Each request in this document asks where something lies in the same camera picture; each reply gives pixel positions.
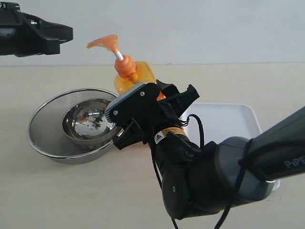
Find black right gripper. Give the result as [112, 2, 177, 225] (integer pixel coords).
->
[112, 80, 199, 150]

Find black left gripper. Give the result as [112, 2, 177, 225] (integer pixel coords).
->
[0, 1, 73, 57]

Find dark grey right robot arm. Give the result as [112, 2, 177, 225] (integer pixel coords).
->
[105, 81, 305, 228]

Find small stainless steel bowl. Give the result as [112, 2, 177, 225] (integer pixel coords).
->
[62, 98, 122, 149]

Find white rectangular plastic tray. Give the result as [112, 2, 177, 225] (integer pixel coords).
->
[178, 103, 281, 191]

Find steel mesh strainer basket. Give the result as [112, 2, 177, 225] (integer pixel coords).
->
[27, 88, 118, 165]

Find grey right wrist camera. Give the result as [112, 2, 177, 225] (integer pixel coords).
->
[105, 83, 160, 124]

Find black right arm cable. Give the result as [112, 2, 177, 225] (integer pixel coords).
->
[152, 114, 253, 229]

